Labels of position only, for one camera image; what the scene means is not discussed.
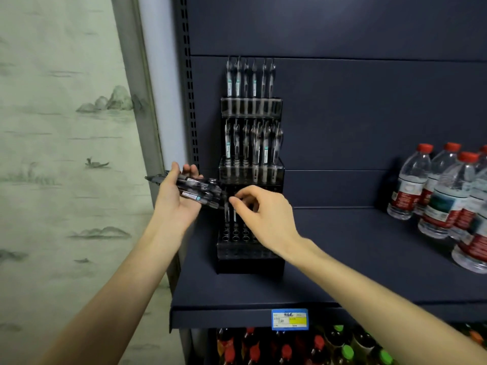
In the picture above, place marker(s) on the person's left hand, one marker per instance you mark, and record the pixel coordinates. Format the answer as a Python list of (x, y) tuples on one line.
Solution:
[(171, 205)]

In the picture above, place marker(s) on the person's right hand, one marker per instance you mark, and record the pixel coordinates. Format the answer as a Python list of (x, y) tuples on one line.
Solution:
[(272, 220)]

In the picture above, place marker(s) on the person's right thumb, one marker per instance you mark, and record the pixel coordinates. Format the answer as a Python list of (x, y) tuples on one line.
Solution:
[(241, 210)]

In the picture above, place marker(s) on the person's left thumb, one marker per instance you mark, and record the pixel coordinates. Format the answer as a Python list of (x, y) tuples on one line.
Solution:
[(175, 174)]

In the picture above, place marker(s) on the single clear gel pen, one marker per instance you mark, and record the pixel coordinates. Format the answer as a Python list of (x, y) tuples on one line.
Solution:
[(227, 218), (235, 222)]

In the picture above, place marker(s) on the bundle of black gel pens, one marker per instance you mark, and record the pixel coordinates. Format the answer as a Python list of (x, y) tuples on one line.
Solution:
[(198, 188)]

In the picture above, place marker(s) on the person's right forearm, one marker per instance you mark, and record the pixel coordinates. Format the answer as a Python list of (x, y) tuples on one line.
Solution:
[(376, 311)]

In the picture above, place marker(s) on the person's left forearm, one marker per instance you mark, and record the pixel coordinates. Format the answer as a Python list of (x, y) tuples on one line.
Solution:
[(121, 300)]

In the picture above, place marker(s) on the black tiered pen display stand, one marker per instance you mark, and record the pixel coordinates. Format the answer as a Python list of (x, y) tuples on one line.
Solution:
[(251, 258)]

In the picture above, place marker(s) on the crowded row of gel pens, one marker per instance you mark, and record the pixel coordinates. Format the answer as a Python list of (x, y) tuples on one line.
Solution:
[(253, 146)]

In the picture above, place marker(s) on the slotted metal shelf upright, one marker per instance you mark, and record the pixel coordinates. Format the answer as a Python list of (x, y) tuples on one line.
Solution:
[(188, 79)]

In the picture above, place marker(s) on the short row of gel pens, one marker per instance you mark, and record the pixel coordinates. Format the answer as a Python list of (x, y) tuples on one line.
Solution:
[(249, 81)]

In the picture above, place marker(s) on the blue and yellow price label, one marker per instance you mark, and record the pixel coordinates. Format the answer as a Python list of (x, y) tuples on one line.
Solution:
[(290, 319)]

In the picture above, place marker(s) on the dark blue shelf unit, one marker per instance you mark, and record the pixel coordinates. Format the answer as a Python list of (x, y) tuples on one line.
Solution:
[(342, 110)]

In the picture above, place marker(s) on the row of dark drink bottles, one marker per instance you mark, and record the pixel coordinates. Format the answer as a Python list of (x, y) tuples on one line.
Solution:
[(323, 347)]

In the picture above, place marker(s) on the red cap water bottle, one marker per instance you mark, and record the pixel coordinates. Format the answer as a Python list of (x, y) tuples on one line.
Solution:
[(475, 201), (409, 186), (443, 205), (437, 167), (473, 248)]

